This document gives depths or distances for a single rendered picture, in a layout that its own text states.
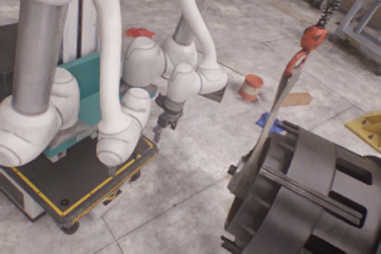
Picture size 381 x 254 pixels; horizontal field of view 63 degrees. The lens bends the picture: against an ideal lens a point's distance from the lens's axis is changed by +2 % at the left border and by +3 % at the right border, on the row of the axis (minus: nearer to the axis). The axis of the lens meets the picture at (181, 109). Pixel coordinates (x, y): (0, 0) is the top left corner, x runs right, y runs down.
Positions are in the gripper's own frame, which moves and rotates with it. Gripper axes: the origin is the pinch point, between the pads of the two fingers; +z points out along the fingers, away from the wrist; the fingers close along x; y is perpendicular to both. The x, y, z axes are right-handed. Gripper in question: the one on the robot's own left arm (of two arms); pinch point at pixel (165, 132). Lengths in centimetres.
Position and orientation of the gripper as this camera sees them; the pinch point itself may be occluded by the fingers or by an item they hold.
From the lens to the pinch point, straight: 148.1
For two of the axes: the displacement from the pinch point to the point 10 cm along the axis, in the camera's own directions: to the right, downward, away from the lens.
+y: 7.8, 5.3, -3.2
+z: -2.5, 7.4, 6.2
